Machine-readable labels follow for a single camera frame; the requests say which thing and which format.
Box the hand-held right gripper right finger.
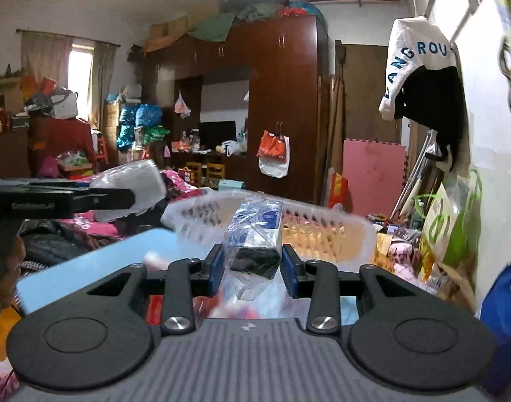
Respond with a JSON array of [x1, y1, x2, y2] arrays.
[[281, 243, 412, 336]]

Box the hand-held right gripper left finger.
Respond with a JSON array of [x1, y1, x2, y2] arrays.
[[87, 243, 223, 337]]

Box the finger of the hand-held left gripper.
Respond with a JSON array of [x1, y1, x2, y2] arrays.
[[72, 188, 136, 215]]

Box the white packet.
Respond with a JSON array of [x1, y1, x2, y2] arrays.
[[89, 159, 167, 223]]

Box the white plastic basket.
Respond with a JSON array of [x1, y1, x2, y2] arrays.
[[160, 188, 379, 274]]

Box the blue box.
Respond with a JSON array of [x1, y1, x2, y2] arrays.
[[221, 195, 284, 301]]

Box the person's left hand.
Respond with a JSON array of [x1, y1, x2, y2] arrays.
[[0, 234, 27, 290]]

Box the pink floral blanket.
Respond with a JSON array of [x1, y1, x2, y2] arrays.
[[58, 166, 207, 240]]

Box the black padded jacket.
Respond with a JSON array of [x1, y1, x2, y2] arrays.
[[18, 219, 127, 267]]

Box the red cloth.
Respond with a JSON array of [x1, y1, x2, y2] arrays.
[[27, 116, 100, 177]]

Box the blue plastic bags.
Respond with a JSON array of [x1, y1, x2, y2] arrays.
[[116, 102, 164, 150]]

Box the red and yellow bag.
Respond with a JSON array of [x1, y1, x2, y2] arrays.
[[328, 171, 349, 209]]

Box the white patterned bag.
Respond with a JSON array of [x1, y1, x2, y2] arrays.
[[50, 89, 79, 120]]

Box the orange and white plastic bag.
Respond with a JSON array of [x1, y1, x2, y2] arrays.
[[257, 122, 291, 178]]

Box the white and red plastic bag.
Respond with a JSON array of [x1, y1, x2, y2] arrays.
[[173, 91, 192, 119]]

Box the pink foam mat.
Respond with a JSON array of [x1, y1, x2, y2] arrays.
[[342, 138, 407, 219]]

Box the black television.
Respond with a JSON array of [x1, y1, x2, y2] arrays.
[[198, 120, 236, 151]]

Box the window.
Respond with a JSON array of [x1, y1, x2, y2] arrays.
[[68, 39, 95, 120]]

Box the beige curtain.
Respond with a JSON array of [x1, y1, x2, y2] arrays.
[[20, 30, 116, 133]]

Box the green tote bag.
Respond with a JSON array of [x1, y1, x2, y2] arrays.
[[414, 169, 483, 269]]

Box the cardboard boxes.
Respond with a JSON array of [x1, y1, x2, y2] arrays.
[[148, 14, 190, 41]]

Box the brown wooden wardrobe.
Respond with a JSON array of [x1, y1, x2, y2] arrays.
[[143, 14, 330, 204]]

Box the brown wooden door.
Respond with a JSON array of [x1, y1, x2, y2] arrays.
[[334, 41, 401, 144]]

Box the green cloth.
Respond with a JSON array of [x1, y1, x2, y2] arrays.
[[187, 2, 290, 43]]

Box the blue bag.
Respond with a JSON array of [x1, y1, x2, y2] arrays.
[[479, 261, 511, 395]]

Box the black hanging garment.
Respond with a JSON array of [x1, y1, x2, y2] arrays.
[[393, 66, 471, 173]]

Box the white garment with blue letters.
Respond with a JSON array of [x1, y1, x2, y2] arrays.
[[379, 15, 458, 122]]

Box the metal walking frame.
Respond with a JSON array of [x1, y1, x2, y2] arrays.
[[399, 131, 439, 219]]

